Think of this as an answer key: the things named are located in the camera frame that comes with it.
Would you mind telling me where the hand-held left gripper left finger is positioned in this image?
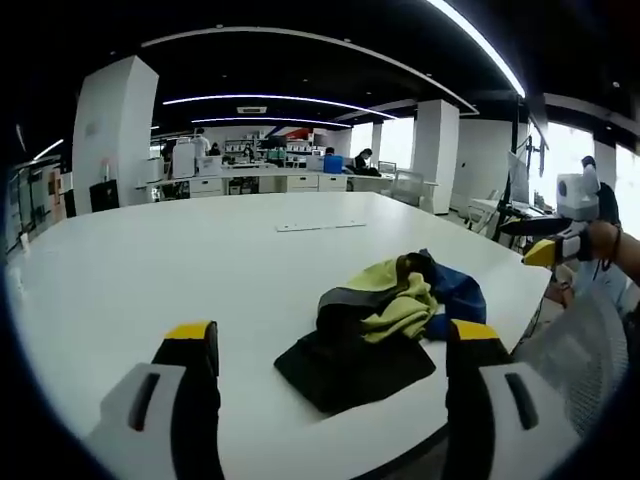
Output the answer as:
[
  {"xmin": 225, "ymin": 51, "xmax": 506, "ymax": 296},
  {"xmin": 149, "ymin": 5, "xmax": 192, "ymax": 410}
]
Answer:
[{"xmin": 87, "ymin": 321, "xmax": 225, "ymax": 480}]

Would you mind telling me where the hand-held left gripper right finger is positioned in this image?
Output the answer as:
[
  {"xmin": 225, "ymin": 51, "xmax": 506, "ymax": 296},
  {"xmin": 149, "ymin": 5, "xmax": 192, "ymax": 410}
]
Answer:
[{"xmin": 445, "ymin": 319, "xmax": 582, "ymax": 480}]

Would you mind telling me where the multicolour garment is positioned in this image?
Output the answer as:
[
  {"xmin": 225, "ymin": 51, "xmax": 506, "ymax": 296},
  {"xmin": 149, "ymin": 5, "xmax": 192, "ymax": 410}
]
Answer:
[{"xmin": 273, "ymin": 248, "xmax": 489, "ymax": 415}]

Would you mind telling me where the person's right hand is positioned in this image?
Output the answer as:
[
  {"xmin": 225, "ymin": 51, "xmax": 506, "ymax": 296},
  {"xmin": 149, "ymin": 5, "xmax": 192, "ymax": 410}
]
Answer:
[{"xmin": 587, "ymin": 219, "xmax": 624, "ymax": 262}]

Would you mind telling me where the computer monitor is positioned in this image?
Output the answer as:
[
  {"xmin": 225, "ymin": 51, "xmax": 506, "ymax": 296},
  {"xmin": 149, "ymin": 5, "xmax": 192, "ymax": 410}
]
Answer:
[{"xmin": 506, "ymin": 151, "xmax": 531, "ymax": 204}]

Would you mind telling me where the white office chair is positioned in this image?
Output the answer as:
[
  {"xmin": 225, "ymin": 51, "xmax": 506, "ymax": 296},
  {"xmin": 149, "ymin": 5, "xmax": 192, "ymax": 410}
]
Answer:
[
  {"xmin": 466, "ymin": 188, "xmax": 502, "ymax": 234},
  {"xmin": 389, "ymin": 169, "xmax": 427, "ymax": 206}
]

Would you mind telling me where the grey mesh office chair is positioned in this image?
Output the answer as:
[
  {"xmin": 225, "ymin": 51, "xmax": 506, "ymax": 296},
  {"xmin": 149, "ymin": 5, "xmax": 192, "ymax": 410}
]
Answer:
[{"xmin": 513, "ymin": 283, "xmax": 632, "ymax": 442}]

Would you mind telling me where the long ceiling light strip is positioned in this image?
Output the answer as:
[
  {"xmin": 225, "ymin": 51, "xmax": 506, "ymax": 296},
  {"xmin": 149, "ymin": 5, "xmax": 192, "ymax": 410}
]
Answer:
[
  {"xmin": 191, "ymin": 116, "xmax": 352, "ymax": 129},
  {"xmin": 428, "ymin": 0, "xmax": 527, "ymax": 99},
  {"xmin": 162, "ymin": 93, "xmax": 397, "ymax": 121}
]

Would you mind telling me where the white drawer cabinet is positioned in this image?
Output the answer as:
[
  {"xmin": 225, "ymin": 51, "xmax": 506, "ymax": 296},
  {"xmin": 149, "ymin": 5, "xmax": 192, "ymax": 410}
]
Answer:
[
  {"xmin": 189, "ymin": 177, "xmax": 224, "ymax": 199},
  {"xmin": 318, "ymin": 173, "xmax": 349, "ymax": 193},
  {"xmin": 286, "ymin": 174, "xmax": 320, "ymax": 194}
]

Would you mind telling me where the black waste bin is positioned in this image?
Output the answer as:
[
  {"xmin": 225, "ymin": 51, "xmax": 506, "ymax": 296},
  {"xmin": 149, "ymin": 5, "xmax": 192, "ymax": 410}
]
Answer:
[{"xmin": 89, "ymin": 179, "xmax": 121, "ymax": 214}]

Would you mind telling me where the long white office desk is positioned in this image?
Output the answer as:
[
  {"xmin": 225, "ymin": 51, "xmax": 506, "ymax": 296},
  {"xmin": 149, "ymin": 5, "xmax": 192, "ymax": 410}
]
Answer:
[{"xmin": 133, "ymin": 164, "xmax": 396, "ymax": 197}]

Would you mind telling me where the black wrist cord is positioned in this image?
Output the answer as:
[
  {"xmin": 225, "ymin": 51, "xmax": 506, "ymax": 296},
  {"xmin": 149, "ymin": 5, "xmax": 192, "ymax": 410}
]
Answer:
[{"xmin": 599, "ymin": 224, "xmax": 624, "ymax": 272}]

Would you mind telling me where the white table cable cover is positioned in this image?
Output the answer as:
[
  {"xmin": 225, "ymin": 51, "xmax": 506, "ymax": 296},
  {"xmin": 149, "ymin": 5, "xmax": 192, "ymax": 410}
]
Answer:
[{"xmin": 275, "ymin": 218, "xmax": 368, "ymax": 233}]

